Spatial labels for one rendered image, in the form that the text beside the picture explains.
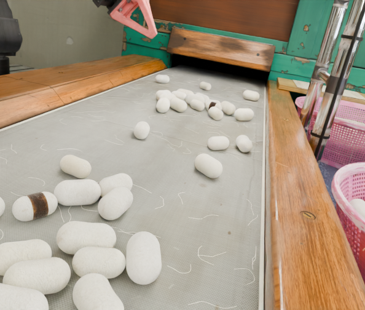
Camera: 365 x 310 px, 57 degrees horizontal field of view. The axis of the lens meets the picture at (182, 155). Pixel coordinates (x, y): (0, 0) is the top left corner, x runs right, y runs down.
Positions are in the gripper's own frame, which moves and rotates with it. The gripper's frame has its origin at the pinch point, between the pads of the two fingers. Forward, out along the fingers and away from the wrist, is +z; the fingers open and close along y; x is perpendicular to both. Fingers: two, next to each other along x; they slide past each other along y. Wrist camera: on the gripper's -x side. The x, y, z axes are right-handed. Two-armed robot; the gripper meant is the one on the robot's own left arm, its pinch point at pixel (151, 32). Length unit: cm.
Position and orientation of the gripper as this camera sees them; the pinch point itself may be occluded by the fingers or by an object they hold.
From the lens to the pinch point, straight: 63.4
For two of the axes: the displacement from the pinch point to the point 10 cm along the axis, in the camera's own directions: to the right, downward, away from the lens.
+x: -7.4, 5.5, 3.8
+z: 6.3, 7.6, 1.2
